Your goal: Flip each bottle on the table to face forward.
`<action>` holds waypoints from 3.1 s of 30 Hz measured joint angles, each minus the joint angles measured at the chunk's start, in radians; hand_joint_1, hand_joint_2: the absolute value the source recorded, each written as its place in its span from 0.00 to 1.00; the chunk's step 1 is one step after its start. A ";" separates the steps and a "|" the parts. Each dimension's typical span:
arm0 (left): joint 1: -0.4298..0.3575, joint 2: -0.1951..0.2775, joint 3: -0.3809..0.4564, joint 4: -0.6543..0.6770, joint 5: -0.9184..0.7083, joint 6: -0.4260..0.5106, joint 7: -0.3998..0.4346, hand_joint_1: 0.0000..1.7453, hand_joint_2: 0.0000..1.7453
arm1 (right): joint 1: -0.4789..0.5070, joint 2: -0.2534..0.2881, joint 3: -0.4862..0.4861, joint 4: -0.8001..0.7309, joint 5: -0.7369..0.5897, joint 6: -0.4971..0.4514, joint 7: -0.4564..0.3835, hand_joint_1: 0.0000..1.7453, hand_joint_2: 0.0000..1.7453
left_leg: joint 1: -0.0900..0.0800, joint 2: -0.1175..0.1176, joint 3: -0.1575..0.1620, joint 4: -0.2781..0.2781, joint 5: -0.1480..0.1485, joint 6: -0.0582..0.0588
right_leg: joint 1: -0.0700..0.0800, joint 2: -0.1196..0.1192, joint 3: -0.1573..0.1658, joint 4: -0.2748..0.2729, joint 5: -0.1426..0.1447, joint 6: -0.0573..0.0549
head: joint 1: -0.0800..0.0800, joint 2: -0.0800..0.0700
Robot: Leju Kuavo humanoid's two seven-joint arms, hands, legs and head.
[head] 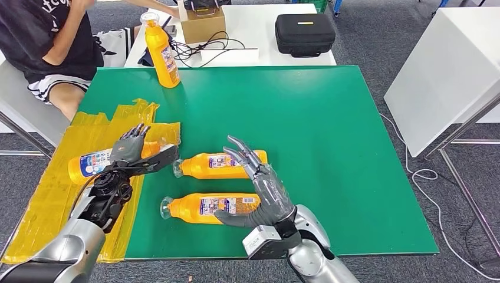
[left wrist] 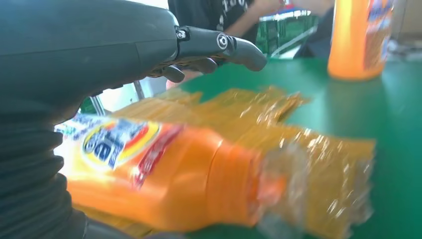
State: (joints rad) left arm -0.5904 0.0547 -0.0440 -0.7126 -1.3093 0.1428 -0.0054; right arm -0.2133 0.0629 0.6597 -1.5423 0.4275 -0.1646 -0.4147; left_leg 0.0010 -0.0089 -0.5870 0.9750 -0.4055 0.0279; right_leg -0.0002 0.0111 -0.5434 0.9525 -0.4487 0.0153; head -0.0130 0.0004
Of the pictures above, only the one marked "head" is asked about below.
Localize black cables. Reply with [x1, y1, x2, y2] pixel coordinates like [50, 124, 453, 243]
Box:
[170, 31, 246, 69]

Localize white table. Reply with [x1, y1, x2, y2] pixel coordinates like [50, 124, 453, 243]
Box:
[384, 6, 500, 261]
[124, 4, 337, 69]

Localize white floor cable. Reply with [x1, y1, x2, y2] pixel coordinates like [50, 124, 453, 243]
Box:
[378, 112, 500, 282]

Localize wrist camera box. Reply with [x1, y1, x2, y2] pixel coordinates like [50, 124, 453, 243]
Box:
[134, 143, 180, 176]
[242, 225, 298, 261]

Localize orange plastic bottle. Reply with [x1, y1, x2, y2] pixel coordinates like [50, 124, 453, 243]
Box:
[160, 193, 262, 225]
[68, 140, 162, 185]
[172, 150, 269, 180]
[140, 11, 182, 89]

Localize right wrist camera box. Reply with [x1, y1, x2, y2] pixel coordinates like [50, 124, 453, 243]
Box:
[242, 225, 298, 261]

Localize white bench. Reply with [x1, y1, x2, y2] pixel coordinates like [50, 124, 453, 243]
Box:
[0, 56, 72, 159]

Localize brown cardboard box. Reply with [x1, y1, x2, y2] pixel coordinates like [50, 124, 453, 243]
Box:
[177, 0, 228, 45]

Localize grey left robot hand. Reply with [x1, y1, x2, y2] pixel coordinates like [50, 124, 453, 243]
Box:
[109, 123, 151, 165]

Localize yellow taped plastic sheet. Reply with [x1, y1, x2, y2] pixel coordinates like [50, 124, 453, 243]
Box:
[2, 98, 181, 265]

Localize green plastic crate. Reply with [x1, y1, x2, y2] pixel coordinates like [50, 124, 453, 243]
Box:
[291, 0, 329, 14]

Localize white flat box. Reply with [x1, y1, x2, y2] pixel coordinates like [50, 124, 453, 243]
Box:
[199, 48, 259, 67]

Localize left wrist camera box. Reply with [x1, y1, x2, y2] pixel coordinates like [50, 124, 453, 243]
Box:
[134, 143, 180, 176]

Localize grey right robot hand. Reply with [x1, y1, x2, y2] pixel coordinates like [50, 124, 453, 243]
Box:
[213, 135, 295, 229]

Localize black carrying case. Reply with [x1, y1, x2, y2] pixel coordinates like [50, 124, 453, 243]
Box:
[274, 14, 336, 58]

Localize person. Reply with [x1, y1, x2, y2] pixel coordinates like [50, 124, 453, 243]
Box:
[0, 0, 180, 122]

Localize white printed bag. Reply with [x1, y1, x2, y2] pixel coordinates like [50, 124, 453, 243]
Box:
[93, 27, 136, 68]

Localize blue tablet case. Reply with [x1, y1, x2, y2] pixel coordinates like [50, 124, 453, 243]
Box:
[137, 15, 173, 68]

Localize black device with handle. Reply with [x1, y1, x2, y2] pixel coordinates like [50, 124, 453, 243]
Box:
[182, 0, 232, 18]

